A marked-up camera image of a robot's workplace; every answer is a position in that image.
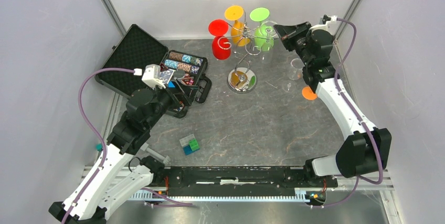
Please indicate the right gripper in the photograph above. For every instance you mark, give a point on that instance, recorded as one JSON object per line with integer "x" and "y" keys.
{"x": 288, "y": 33}

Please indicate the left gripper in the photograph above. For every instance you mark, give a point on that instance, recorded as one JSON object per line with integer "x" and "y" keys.
{"x": 178, "y": 96}

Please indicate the clear wine glass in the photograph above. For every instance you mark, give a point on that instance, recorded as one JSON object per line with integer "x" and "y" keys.
{"x": 268, "y": 36}
{"x": 293, "y": 74}

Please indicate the orange wine glass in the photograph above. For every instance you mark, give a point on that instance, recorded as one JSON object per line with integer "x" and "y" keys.
{"x": 308, "y": 94}

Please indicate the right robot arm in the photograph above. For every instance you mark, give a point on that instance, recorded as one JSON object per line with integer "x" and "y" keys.
{"x": 365, "y": 150}

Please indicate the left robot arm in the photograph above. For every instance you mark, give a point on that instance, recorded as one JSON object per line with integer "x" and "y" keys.
{"x": 94, "y": 201}

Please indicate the green wine glass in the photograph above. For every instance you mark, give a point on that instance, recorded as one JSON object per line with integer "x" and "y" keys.
{"x": 259, "y": 14}

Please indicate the yellow wine glass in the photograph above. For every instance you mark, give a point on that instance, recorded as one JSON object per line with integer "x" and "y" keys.
{"x": 235, "y": 13}

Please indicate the chrome wine glass rack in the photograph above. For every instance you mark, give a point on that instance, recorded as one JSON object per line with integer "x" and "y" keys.
{"x": 242, "y": 79}

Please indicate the red wine glass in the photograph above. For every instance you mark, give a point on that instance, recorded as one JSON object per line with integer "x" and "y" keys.
{"x": 221, "y": 47}

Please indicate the black poker chip case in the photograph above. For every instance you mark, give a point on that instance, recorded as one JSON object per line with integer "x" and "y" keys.
{"x": 137, "y": 49}

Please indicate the colourful block cube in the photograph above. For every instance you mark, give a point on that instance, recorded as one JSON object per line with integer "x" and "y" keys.
{"x": 189, "y": 144}

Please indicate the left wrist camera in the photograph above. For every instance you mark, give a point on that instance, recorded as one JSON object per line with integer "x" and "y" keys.
{"x": 150, "y": 76}

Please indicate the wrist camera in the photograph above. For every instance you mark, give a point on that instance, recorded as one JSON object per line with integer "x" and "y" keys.
{"x": 326, "y": 23}
{"x": 150, "y": 76}

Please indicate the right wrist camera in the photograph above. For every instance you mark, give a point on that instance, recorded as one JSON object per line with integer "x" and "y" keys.
{"x": 326, "y": 23}

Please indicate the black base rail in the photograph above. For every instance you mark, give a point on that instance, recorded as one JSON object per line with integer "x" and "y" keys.
{"x": 233, "y": 184}

